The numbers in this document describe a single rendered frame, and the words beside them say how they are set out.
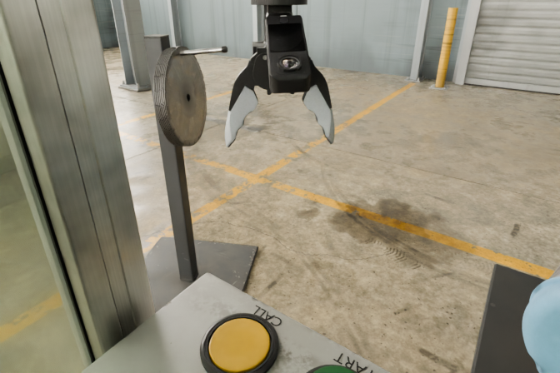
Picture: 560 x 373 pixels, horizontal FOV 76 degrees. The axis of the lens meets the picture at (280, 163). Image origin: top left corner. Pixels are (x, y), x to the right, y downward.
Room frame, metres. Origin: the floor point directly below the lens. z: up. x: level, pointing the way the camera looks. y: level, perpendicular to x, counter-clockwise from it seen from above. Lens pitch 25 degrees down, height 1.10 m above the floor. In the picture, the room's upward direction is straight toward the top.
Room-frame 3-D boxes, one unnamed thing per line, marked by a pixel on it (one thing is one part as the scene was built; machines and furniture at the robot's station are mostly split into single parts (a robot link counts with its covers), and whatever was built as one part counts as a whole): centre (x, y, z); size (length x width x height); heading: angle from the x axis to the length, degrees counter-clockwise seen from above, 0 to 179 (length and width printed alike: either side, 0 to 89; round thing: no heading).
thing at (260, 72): (0.50, 0.00, 1.05); 0.09 x 0.08 x 0.12; 5
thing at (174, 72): (1.20, 0.39, 0.50); 0.50 x 0.50 x 1.00; 81
